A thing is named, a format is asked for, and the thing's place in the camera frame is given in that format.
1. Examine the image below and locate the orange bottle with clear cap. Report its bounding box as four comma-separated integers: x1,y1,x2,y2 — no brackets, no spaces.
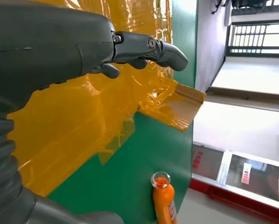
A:
150,171,179,224

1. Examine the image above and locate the yellow plastic film sheet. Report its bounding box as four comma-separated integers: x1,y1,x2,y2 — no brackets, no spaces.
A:
8,0,207,198

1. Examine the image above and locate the green table mat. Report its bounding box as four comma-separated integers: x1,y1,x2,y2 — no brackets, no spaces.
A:
48,0,199,224

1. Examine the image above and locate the dark window grille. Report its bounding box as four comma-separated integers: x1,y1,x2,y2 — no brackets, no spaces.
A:
225,20,279,58

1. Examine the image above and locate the white red display cabinet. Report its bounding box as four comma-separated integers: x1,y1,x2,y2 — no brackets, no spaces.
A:
189,140,279,223

